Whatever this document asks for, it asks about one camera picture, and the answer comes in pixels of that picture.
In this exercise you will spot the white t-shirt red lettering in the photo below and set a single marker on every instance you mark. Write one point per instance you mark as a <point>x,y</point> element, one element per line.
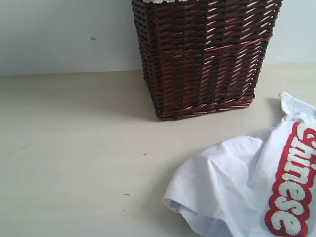
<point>263,186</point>

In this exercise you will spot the dark brown wicker basket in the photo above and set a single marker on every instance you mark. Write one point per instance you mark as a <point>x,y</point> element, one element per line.
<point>203,56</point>

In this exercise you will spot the white lace basket liner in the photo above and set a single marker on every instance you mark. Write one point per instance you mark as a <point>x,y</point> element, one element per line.
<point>162,1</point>

